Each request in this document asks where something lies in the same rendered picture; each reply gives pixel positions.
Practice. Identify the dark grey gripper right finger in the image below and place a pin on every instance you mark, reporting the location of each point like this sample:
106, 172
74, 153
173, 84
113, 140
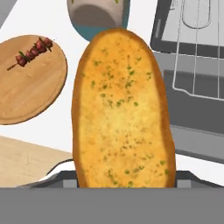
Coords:
186, 180

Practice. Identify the golden herb baguette bread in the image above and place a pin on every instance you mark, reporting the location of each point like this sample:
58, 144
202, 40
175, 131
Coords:
122, 110

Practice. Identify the round wooden cutting board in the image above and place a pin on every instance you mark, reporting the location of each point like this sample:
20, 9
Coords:
29, 84

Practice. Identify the beige and teal jar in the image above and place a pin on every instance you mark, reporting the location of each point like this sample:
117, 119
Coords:
97, 17

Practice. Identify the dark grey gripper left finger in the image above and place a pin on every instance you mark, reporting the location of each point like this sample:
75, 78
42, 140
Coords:
66, 180

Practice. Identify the grey toaster oven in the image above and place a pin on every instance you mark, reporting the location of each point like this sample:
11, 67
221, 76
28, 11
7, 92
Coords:
192, 87

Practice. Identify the red meat kebab skewer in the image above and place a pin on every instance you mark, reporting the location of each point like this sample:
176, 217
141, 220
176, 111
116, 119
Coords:
31, 53

